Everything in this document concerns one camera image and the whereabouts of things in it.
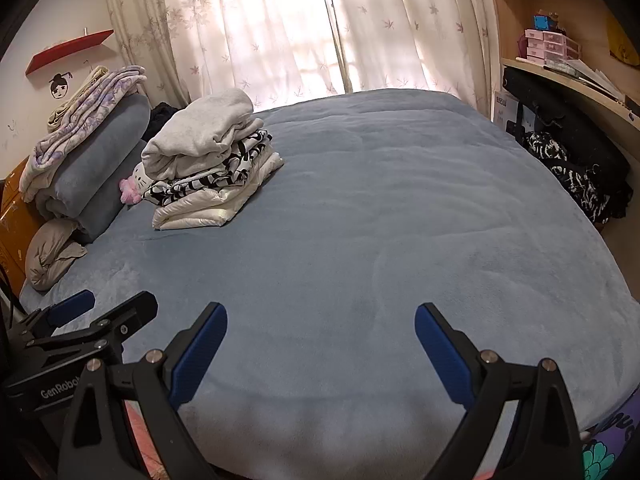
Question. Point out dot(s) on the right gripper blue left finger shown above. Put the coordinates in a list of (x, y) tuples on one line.
[(190, 353)]

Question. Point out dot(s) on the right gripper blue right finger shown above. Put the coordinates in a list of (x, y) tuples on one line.
[(451, 353)]

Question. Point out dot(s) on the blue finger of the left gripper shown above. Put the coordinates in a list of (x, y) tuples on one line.
[(70, 307), (124, 320)]

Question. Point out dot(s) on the light grey zip hoodie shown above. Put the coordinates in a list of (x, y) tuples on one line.
[(200, 136)]

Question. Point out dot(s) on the black white clothes pile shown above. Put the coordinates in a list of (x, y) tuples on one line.
[(570, 145)]

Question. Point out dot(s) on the beige crumpled cloth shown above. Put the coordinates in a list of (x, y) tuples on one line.
[(51, 252)]

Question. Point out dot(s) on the blue pillow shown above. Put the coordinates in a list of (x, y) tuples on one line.
[(85, 188)]

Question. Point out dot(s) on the pink white plush toy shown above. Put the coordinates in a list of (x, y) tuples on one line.
[(132, 189)]

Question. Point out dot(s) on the blue fleece bed blanket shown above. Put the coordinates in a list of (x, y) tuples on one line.
[(386, 200)]

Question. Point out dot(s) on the cream satin folded garment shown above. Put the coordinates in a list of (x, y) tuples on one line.
[(216, 207)]

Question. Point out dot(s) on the purple printed cloth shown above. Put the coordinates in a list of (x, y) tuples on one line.
[(607, 440)]

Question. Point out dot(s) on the black white graffiti garment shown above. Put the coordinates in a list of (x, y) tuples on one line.
[(232, 171)]

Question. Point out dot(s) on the purple white folded blanket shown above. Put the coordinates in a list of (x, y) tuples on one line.
[(74, 121)]

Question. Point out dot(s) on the black garment near headboard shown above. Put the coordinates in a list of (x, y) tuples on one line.
[(158, 118)]

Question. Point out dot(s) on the white cardboard box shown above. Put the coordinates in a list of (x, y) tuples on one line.
[(505, 109)]

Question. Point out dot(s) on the pink drawer organizer box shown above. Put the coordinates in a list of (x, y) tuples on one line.
[(543, 46)]

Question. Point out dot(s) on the white floral curtain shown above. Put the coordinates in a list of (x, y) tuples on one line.
[(286, 51)]

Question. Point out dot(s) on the wooden desk shelf unit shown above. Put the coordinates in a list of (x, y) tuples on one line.
[(586, 48)]

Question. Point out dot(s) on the yellow sticky paper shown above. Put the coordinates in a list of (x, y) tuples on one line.
[(619, 44)]

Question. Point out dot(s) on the red wall shelf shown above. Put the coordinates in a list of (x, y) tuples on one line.
[(66, 48)]

